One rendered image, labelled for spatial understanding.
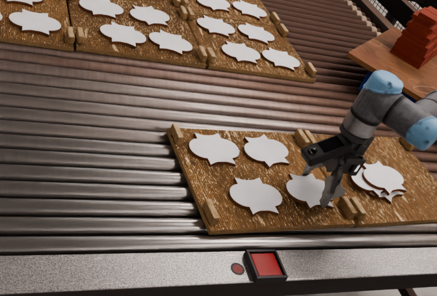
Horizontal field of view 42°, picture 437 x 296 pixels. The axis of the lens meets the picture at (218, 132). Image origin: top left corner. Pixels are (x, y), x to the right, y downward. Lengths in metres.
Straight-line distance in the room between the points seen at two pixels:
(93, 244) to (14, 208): 0.17
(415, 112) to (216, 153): 0.49
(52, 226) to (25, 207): 0.07
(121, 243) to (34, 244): 0.17
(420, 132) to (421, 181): 0.55
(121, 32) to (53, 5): 0.23
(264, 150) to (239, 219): 0.29
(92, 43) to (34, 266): 0.81
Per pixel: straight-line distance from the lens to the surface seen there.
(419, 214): 1.67
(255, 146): 1.53
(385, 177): 1.66
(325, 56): 2.27
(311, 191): 1.46
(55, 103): 1.49
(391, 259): 1.50
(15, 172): 1.29
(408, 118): 1.28
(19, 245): 1.15
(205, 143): 1.46
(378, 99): 1.29
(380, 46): 2.26
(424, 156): 1.98
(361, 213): 1.49
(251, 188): 1.39
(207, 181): 1.37
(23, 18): 1.76
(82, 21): 1.84
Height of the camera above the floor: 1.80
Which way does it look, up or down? 34 degrees down
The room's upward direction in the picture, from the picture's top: 23 degrees clockwise
